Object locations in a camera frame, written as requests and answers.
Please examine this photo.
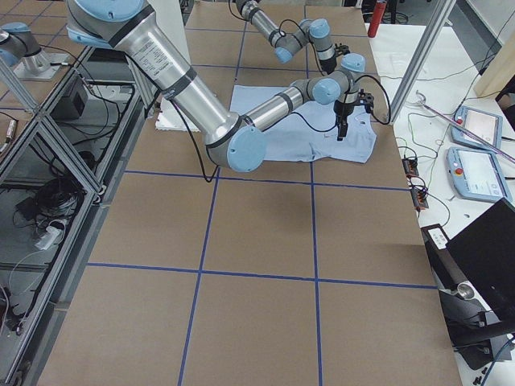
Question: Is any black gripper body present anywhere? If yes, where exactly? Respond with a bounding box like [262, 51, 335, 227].
[334, 43, 349, 57]
[334, 92, 359, 121]

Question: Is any light blue t-shirt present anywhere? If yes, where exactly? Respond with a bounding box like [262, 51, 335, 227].
[228, 101, 377, 171]

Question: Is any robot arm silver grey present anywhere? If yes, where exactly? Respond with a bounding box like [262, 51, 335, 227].
[233, 1, 350, 75]
[66, 1, 365, 172]

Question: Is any red cylinder bottle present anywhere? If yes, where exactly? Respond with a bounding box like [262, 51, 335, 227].
[368, 0, 387, 38]

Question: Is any reacher grabber stick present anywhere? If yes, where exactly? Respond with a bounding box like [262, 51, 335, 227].
[414, 89, 515, 163]

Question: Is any blue teach pendant near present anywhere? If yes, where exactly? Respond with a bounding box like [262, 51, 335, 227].
[446, 147, 512, 203]

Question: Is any blue teach pendant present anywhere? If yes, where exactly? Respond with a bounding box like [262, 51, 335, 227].
[451, 106, 503, 150]
[446, 147, 512, 203]

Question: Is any blue teach pendant far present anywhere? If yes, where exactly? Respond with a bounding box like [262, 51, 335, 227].
[451, 106, 503, 150]

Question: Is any black laptop on stand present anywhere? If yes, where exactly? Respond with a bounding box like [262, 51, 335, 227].
[422, 199, 514, 370]

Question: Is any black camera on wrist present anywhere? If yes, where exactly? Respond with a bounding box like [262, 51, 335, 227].
[358, 89, 374, 114]

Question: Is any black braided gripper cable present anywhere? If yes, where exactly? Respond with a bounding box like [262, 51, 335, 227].
[289, 74, 392, 133]

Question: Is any aluminium frame post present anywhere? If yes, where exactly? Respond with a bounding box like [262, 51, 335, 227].
[389, 0, 456, 124]

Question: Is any white robot mounting base plate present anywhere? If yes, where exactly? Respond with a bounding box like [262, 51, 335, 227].
[155, 97, 199, 132]

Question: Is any aluminium frame rack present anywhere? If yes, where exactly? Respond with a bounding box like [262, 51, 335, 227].
[1, 46, 158, 385]

